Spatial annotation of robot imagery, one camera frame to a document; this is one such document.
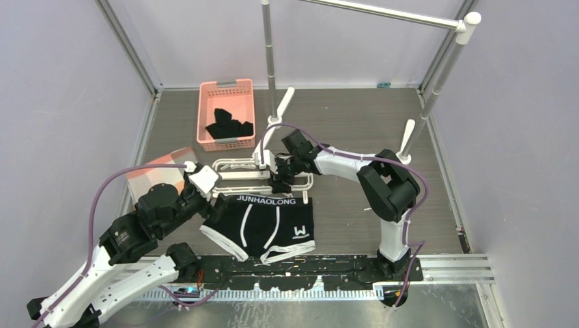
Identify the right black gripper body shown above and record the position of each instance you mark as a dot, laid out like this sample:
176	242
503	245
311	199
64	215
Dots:
287	169

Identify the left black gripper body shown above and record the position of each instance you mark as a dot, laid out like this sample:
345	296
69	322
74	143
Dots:
193	203

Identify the white clip hanger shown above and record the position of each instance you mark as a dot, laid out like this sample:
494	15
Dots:
241	176

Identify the black boxer briefs white trim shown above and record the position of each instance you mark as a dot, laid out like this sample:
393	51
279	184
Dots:
270	229

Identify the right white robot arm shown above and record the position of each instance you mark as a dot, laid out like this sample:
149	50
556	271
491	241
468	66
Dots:
389	188

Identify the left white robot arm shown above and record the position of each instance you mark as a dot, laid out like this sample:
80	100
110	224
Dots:
92	293

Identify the pink checked cloth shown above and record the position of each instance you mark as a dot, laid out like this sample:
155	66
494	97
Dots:
142	180

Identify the black garment in basket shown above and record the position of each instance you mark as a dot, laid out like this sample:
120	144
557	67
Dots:
226	127

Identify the pink plastic basket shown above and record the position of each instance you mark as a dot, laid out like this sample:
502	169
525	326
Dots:
237	98

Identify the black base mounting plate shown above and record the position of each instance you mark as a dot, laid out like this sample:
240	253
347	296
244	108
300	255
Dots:
337	272

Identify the silver clothes rack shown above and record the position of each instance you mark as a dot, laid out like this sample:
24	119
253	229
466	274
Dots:
339	43

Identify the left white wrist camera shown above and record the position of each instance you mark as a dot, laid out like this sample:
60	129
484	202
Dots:
203	177

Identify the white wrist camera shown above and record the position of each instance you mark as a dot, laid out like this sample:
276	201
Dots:
265	160
203	177

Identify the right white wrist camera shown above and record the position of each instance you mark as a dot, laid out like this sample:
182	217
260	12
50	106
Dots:
265	160

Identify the aluminium frame post right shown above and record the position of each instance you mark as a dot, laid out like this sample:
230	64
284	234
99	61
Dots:
465	7

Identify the aluminium frame post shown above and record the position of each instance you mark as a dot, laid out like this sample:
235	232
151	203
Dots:
465	7
119	20

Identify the aluminium frame post left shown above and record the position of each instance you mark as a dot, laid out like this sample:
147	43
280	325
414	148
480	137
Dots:
119	20

